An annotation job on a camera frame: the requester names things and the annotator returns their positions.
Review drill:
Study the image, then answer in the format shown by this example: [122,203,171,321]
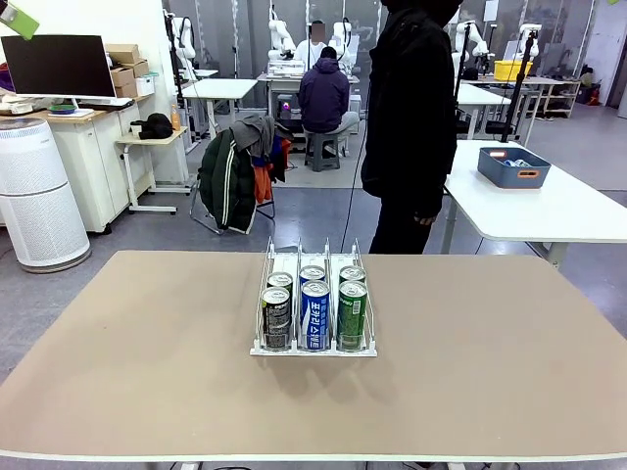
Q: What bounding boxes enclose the blue bin orange trim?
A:
[477,146,553,190]

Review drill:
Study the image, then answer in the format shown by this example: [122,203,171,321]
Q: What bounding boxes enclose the black sleeved right forearm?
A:
[413,141,459,221]

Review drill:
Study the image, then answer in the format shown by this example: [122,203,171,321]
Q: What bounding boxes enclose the black beverage can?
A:
[266,271,295,314]
[261,286,292,352]

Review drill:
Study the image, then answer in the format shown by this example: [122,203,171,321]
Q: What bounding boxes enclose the green beverage can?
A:
[337,279,368,353]
[338,264,367,285]

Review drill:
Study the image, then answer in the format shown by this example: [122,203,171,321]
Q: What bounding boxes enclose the black computer monitor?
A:
[0,34,118,112]

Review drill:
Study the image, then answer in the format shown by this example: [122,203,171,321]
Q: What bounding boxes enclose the black tripod pole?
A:
[500,28,536,144]
[453,22,472,123]

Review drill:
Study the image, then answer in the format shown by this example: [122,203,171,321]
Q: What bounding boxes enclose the yellow plastic bin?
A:
[493,59,533,82]

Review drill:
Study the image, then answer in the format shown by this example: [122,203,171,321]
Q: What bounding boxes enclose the white cabinet wood top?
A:
[0,95,148,234]

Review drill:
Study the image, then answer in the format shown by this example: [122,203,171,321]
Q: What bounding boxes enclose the white background table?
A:
[455,82,513,141]

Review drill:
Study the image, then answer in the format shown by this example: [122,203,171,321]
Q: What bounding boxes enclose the black hat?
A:
[130,112,174,141]

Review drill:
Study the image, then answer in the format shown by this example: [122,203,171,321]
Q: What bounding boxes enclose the white air purifier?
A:
[0,117,93,274]

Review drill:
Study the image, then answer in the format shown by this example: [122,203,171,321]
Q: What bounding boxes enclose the wood top side table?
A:
[116,125,190,215]

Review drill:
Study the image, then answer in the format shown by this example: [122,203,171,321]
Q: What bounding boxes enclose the white background desk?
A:
[181,77,260,144]

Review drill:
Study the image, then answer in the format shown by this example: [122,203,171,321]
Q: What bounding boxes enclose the large white table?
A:
[443,139,627,268]

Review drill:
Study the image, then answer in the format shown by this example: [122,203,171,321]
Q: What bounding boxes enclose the person in black jacket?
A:
[361,0,464,255]

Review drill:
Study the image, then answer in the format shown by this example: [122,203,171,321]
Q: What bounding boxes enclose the dark green striped jacket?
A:
[198,127,259,235]

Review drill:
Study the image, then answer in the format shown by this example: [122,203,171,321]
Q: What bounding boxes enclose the grey garment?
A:
[229,116,278,159]

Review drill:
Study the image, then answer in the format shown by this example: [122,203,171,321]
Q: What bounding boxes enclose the person in white shirt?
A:
[293,20,339,65]

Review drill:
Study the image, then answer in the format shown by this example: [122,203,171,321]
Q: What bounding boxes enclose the orange garment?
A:
[252,161,275,203]

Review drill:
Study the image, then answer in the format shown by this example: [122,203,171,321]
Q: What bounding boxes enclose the blue garment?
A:
[271,134,293,183]

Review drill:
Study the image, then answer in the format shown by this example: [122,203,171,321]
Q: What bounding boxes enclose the seated person purple jacket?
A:
[297,46,362,136]

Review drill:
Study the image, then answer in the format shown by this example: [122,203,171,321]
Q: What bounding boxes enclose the grey plastic stool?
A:
[304,131,344,172]

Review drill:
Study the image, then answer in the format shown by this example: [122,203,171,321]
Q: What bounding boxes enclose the white wire can dispenser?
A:
[249,236,379,358]

